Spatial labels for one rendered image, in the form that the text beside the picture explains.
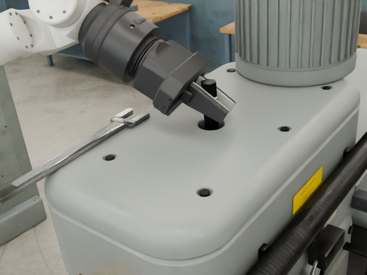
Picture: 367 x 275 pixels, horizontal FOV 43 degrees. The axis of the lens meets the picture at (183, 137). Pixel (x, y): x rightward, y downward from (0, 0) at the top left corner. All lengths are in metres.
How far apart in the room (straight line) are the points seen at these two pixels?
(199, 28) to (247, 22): 5.29
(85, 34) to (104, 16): 0.03
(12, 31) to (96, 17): 0.12
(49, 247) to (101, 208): 3.03
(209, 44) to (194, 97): 5.40
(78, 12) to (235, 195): 0.31
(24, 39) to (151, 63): 0.20
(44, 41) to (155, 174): 0.29
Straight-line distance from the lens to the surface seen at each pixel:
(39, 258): 3.48
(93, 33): 0.63
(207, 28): 5.97
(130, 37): 0.61
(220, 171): 0.54
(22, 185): 0.56
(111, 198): 0.51
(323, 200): 0.64
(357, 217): 1.09
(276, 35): 0.72
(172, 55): 0.63
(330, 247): 0.75
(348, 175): 0.70
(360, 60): 1.26
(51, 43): 0.73
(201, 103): 0.61
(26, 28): 0.73
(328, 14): 0.73
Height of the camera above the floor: 2.18
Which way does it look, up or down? 28 degrees down
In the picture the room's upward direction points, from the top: 5 degrees counter-clockwise
